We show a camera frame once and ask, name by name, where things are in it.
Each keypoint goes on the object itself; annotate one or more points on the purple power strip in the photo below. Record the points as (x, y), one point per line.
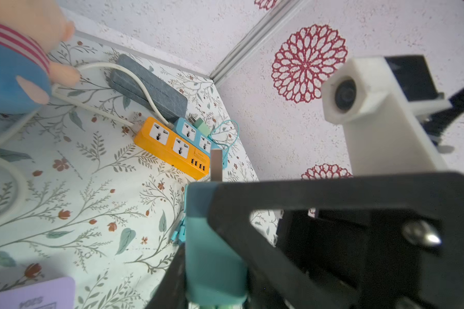
(57, 293)

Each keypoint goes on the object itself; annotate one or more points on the plush boy doll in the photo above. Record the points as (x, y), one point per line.
(29, 30)

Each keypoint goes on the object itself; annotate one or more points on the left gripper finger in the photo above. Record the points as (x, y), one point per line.
(171, 293)

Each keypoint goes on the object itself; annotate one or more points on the teal power strip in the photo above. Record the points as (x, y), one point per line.
(191, 134)

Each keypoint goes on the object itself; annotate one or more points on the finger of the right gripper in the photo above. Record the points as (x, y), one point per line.
(429, 195)

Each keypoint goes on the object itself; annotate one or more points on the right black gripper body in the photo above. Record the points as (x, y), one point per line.
(367, 259)

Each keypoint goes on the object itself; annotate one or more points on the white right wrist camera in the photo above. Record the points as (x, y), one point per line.
(382, 104)

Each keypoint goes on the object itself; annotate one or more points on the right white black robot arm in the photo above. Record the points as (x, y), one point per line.
(456, 104)

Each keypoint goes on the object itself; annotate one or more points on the orange power strip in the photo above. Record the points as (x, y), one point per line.
(165, 144)

